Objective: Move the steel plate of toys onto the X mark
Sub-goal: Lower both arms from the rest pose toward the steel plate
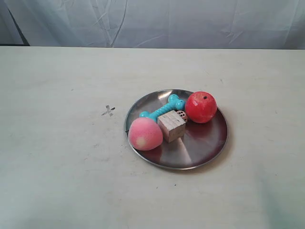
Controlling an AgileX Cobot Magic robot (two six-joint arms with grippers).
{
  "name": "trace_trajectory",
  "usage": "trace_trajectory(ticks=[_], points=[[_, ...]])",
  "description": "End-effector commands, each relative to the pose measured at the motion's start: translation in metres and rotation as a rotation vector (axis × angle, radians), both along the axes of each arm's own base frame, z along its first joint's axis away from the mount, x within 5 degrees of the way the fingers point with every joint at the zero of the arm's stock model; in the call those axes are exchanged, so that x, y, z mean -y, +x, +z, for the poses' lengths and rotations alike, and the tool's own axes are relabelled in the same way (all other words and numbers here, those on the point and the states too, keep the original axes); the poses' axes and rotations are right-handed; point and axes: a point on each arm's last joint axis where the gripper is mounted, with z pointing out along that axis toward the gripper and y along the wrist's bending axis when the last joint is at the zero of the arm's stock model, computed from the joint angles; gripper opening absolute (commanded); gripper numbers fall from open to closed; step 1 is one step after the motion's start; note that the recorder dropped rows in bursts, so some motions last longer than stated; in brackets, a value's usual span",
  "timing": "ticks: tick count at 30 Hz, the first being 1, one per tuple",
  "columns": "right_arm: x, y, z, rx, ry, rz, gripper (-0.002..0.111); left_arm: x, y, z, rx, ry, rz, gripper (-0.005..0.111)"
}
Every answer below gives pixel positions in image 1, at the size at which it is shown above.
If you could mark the white backdrop curtain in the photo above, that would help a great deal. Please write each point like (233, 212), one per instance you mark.
(191, 24)

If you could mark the pink toy peach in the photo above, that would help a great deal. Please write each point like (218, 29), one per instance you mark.
(145, 134)

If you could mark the red toy apple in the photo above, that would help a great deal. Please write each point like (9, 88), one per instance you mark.
(200, 107)

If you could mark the grey wooden cube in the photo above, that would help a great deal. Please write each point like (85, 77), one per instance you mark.
(171, 125)

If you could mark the small white dice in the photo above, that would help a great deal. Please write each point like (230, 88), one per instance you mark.
(183, 115)

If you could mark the teal toy bone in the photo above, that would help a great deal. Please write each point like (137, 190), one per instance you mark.
(174, 103)

